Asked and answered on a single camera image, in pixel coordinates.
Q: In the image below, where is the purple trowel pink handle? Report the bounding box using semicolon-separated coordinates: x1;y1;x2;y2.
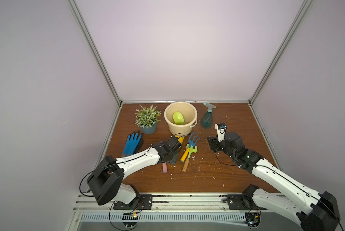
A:
160;141;168;173

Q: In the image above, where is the teal spray bottle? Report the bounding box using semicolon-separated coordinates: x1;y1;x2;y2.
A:
200;103;216;129

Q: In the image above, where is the green trowel wooden handle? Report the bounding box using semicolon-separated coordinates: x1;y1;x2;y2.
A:
173;111;185;125

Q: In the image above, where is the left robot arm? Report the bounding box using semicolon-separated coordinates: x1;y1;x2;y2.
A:
87;136;182;208

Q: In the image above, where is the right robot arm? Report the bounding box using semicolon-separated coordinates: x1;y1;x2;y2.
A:
207;132;341;231

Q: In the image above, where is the blue gardening glove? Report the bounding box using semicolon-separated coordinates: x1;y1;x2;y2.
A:
122;131;144;157

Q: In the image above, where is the artificial green potted plant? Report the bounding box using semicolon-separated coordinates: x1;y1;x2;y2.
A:
135;105;162;135

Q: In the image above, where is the cream plastic bucket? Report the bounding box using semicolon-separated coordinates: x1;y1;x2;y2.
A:
164;102;198;136

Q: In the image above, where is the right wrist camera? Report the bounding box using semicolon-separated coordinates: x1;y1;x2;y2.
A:
215;122;227;142

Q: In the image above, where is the green rake wooden handle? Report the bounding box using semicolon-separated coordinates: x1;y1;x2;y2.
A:
180;144;198;173

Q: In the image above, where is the blue rake yellow handle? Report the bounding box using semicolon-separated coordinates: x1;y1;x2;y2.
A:
188;132;200;147

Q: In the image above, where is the aluminium front rail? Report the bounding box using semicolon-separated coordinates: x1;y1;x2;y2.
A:
72;192;310;213

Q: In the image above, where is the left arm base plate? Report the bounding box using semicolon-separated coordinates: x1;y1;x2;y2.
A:
113;194;153;210

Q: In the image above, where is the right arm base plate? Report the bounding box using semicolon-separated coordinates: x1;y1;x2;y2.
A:
222;194;257;210

